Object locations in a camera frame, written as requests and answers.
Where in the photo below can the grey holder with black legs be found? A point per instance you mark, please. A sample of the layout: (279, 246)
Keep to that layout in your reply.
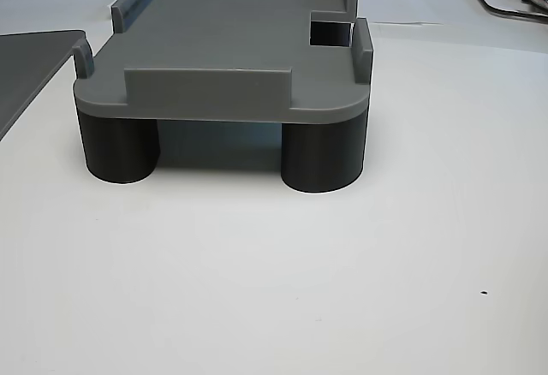
(222, 28)

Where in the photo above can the flat grey rectangular plate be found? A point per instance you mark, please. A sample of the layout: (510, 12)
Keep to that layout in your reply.
(25, 62)

